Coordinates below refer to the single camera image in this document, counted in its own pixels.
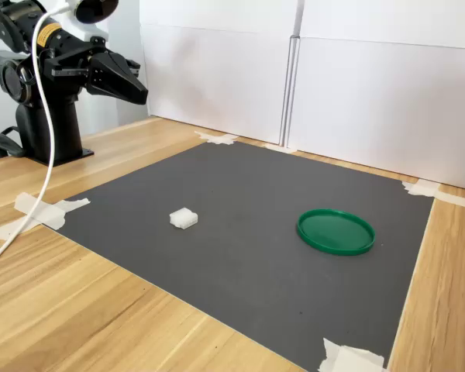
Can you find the white plastic terminal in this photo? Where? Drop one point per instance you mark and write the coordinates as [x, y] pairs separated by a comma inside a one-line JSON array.
[[184, 219]]

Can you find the round green lid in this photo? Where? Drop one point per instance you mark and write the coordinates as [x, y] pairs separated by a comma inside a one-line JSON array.
[[335, 234]]

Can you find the white partition panel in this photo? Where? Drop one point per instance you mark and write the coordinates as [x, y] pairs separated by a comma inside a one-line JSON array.
[[391, 97], [217, 77]]

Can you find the white masking tape piece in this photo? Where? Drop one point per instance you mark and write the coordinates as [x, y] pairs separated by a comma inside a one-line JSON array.
[[422, 188], [461, 200], [4, 231], [345, 358], [42, 209], [217, 138]]

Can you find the clear plastic panel joiner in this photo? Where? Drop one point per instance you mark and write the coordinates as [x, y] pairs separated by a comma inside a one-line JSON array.
[[288, 97]]

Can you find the dark grey mat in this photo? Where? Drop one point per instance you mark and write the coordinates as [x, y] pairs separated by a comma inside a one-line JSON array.
[[255, 271]]

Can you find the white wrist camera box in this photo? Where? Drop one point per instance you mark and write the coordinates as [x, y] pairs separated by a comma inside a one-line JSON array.
[[87, 30]]

